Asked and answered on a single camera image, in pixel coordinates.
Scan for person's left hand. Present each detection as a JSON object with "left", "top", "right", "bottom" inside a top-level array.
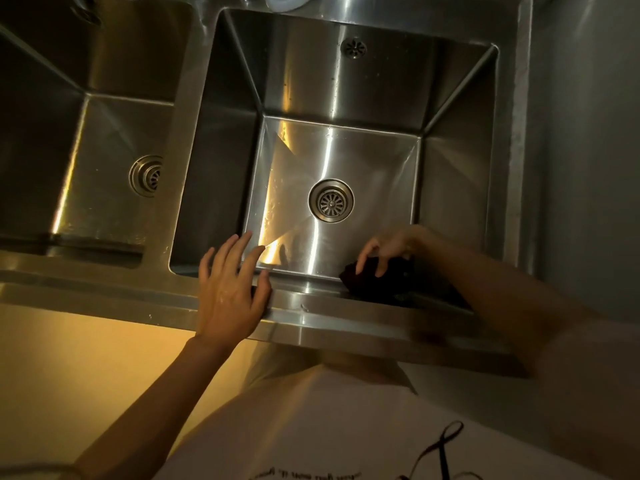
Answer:
[{"left": 195, "top": 230, "right": 273, "bottom": 353}]

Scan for person's left forearm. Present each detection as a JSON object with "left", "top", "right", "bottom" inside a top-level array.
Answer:
[{"left": 75, "top": 337, "right": 236, "bottom": 480}]

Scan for dark brown cleaning cloth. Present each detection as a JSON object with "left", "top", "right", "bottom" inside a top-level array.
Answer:
[{"left": 339, "top": 257, "right": 416, "bottom": 303}]

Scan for person's right hand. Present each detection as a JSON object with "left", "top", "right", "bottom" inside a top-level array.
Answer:
[{"left": 355, "top": 224, "right": 426, "bottom": 278}]

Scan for round steel sink drain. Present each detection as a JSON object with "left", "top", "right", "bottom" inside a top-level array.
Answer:
[
  {"left": 307, "top": 178, "right": 356, "bottom": 224},
  {"left": 128, "top": 154, "right": 163, "bottom": 198}
]

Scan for stainless steel sink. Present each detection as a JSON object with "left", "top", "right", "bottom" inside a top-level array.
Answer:
[{"left": 0, "top": 0, "right": 539, "bottom": 378}]

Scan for white striped shirt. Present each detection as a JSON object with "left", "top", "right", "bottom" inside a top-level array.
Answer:
[{"left": 155, "top": 319, "right": 640, "bottom": 480}]

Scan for chrome faucet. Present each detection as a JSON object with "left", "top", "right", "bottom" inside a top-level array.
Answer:
[{"left": 69, "top": 0, "right": 103, "bottom": 25}]

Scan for light trousers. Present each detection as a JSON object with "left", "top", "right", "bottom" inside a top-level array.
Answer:
[{"left": 242, "top": 342, "right": 416, "bottom": 395}]

